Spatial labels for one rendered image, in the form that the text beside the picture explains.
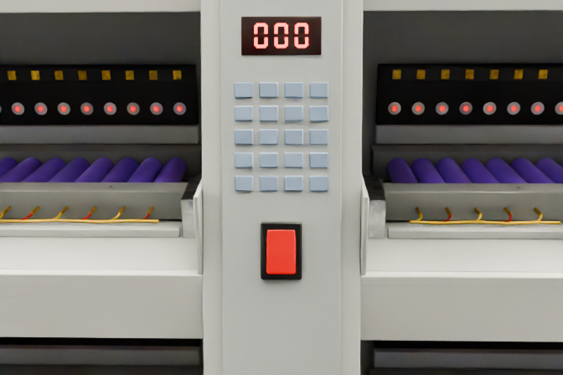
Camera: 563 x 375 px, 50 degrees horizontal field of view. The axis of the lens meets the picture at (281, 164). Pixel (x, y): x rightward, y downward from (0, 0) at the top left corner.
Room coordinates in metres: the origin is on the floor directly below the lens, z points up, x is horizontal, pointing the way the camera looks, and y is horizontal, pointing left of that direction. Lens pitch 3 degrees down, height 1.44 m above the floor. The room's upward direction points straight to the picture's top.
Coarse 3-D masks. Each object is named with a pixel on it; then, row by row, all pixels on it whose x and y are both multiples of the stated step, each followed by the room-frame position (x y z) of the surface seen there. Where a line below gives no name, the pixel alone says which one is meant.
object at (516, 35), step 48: (0, 48) 0.56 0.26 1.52; (48, 48) 0.56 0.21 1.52; (96, 48) 0.56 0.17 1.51; (144, 48) 0.56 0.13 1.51; (192, 48) 0.56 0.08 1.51; (384, 48) 0.55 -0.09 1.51; (432, 48) 0.55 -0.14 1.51; (480, 48) 0.55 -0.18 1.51; (528, 48) 0.55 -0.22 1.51; (0, 144) 0.56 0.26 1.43; (48, 144) 0.56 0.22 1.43; (96, 144) 0.56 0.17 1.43; (144, 144) 0.56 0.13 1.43; (192, 144) 0.56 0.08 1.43; (384, 144) 0.55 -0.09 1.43; (432, 144) 0.55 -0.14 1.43; (480, 144) 0.55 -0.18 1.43; (528, 144) 0.55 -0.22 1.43
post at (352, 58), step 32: (352, 0) 0.35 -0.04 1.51; (352, 32) 0.35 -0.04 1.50; (352, 64) 0.35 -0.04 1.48; (352, 96) 0.35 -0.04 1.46; (352, 128) 0.35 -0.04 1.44; (352, 160) 0.35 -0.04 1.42; (352, 192) 0.35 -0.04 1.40; (352, 224) 0.35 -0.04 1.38; (352, 256) 0.35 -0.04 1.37; (352, 288) 0.35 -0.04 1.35; (352, 320) 0.35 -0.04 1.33; (352, 352) 0.35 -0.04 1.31
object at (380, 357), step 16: (384, 352) 0.53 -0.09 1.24; (400, 352) 0.53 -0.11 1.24; (416, 352) 0.53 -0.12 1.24; (432, 352) 0.53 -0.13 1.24; (448, 352) 0.52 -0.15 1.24; (464, 352) 0.52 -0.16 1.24; (480, 352) 0.52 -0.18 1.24; (496, 352) 0.52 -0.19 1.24; (512, 352) 0.52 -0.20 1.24; (528, 352) 0.52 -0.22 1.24; (544, 352) 0.52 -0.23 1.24; (560, 352) 0.52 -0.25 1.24; (528, 368) 0.53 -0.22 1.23; (544, 368) 0.53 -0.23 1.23; (560, 368) 0.53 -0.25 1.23
